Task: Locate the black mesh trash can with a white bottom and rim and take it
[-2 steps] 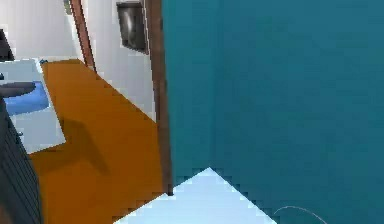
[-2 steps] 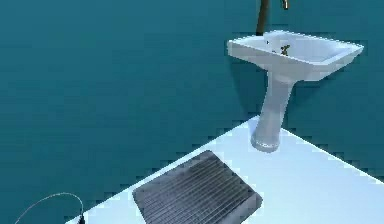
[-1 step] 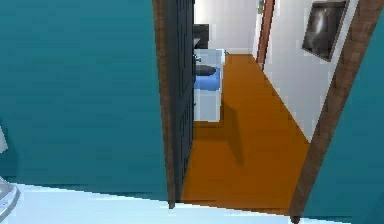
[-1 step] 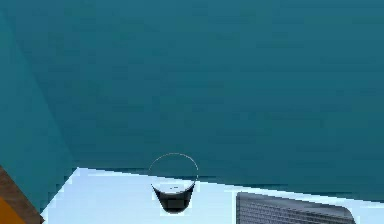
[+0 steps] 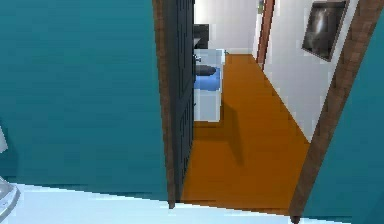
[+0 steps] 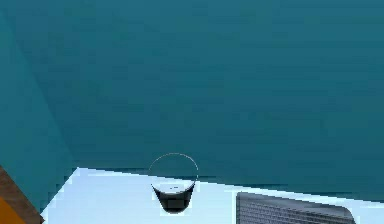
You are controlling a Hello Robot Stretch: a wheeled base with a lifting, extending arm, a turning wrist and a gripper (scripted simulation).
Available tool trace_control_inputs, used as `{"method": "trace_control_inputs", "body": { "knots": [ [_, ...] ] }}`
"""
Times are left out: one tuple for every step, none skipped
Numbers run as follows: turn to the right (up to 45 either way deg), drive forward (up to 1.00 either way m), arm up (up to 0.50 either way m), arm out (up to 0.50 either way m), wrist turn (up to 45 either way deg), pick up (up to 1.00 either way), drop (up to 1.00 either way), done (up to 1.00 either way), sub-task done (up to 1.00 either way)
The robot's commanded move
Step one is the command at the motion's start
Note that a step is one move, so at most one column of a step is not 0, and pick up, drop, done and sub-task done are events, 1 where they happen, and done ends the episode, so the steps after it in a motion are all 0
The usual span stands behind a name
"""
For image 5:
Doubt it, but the black room door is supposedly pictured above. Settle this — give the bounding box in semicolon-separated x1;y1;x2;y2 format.
165;0;197;203

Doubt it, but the white cabinet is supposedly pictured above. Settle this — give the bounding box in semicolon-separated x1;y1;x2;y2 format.
193;48;227;124

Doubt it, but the blue cloth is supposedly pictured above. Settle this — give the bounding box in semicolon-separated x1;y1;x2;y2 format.
194;67;222;91

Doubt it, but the white object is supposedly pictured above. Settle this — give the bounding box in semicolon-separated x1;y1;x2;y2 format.
0;125;9;154

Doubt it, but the dark grey cushion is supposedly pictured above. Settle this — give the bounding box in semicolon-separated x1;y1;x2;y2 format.
194;64;218;77

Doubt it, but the black box on cabinet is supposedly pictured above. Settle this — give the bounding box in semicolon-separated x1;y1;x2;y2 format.
193;23;210;50

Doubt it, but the grey round object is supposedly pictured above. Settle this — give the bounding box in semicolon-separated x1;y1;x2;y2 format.
0;176;21;224

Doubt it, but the brown wooden door frame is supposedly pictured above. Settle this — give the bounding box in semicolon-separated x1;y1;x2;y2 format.
151;0;384;224

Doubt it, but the brown room door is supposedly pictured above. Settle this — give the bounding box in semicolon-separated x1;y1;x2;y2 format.
256;0;276;71

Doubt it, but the dark framed wall picture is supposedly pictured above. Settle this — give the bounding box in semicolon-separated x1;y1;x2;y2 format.
301;0;350;63

